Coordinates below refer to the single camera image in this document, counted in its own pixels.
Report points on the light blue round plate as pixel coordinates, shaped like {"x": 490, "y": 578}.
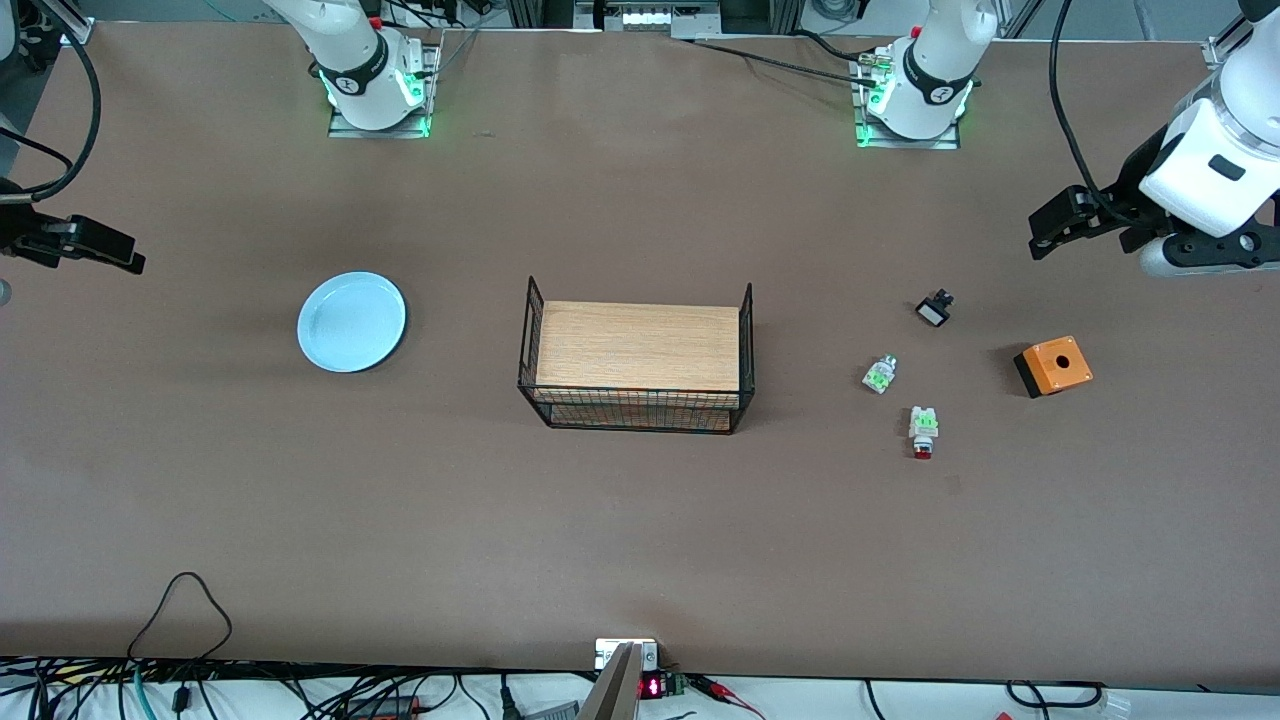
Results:
{"x": 352, "y": 322}

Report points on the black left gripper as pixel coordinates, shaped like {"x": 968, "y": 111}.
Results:
{"x": 1138, "y": 189}

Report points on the red digit display module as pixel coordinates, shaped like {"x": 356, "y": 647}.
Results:
{"x": 652, "y": 687}

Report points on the aluminium frame with light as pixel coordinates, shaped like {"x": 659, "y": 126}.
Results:
{"x": 645, "y": 15}

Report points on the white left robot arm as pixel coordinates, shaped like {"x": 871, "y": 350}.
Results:
{"x": 930, "y": 60}

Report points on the green white contact block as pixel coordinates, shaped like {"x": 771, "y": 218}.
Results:
{"x": 880, "y": 375}

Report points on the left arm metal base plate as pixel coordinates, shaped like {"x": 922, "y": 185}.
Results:
{"x": 910, "y": 143}

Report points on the red test probe lead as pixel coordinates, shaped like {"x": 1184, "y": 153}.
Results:
{"x": 725, "y": 690}

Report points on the metal table corner bracket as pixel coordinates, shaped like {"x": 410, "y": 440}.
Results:
{"x": 1222, "y": 52}

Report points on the black power adapter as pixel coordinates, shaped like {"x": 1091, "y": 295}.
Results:
{"x": 385, "y": 709}

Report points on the black push button switch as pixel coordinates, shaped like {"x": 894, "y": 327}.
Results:
{"x": 934, "y": 312}

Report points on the orange button enclosure box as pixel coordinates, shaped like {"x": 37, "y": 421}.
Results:
{"x": 1058, "y": 368}

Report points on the red push button white block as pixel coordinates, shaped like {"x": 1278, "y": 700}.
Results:
{"x": 923, "y": 425}

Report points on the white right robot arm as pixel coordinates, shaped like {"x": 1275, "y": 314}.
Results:
{"x": 350, "y": 60}

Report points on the grey angled bar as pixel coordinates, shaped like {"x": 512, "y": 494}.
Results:
{"x": 612, "y": 695}

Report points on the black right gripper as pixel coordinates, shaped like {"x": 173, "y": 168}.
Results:
{"x": 22, "y": 238}

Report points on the small white metal bracket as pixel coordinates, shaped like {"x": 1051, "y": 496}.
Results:
{"x": 606, "y": 652}

